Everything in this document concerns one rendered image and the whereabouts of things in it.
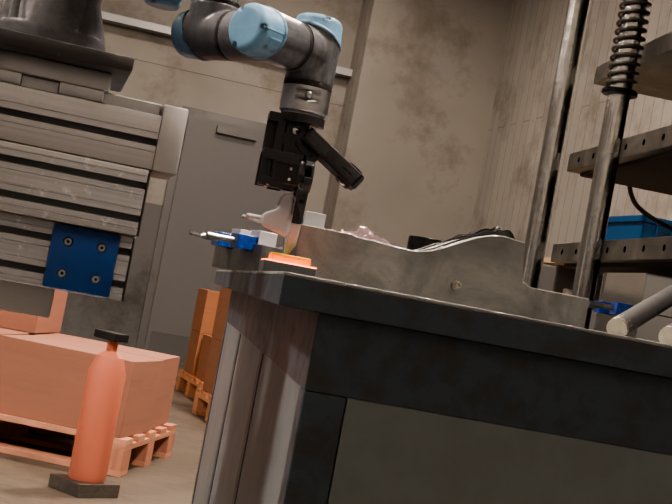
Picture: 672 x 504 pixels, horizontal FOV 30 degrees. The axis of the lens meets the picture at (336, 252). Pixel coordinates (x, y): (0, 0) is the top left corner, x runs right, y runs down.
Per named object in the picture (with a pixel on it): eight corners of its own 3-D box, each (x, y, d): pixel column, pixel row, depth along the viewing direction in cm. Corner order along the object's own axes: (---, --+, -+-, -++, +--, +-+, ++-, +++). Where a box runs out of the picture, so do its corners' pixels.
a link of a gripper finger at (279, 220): (255, 249, 190) (266, 189, 191) (293, 256, 191) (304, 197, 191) (256, 249, 187) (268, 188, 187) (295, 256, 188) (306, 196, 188)
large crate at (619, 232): (712, 275, 632) (720, 231, 632) (635, 259, 622) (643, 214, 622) (657, 273, 688) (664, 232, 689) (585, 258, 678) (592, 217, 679)
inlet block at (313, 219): (243, 231, 208) (249, 199, 208) (241, 232, 213) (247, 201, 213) (320, 246, 210) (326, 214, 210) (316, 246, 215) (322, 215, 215)
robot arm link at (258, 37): (204, 51, 184) (254, 70, 193) (260, 53, 177) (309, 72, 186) (214, -1, 184) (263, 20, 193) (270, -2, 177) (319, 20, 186)
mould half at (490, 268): (290, 278, 203) (306, 197, 204) (277, 277, 229) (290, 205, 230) (583, 334, 210) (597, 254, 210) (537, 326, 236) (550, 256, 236)
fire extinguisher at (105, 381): (120, 492, 428) (150, 337, 430) (114, 504, 404) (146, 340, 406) (52, 480, 426) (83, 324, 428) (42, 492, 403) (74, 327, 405)
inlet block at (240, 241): (208, 249, 232) (213, 220, 232) (199, 248, 237) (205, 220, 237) (272, 262, 238) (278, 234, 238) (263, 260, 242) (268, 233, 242)
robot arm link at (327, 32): (282, 9, 191) (317, 25, 197) (268, 80, 190) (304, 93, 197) (321, 9, 186) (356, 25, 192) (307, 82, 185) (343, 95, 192)
